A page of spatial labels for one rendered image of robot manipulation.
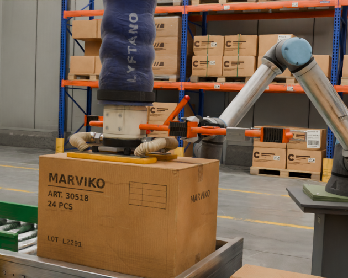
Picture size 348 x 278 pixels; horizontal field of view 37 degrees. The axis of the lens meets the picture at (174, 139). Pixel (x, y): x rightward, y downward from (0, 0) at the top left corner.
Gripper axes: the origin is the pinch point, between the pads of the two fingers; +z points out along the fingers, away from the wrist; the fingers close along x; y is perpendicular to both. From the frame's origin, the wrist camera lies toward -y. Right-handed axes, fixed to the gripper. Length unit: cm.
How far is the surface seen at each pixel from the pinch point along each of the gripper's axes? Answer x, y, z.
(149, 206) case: -27.1, 5.6, 17.3
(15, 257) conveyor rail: -49, 51, 33
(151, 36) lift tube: 34.3, 17.5, 1.2
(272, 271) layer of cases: -53, -30, -18
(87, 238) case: -42, 31, 17
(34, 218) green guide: -50, 90, -23
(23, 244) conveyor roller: -55, 73, 5
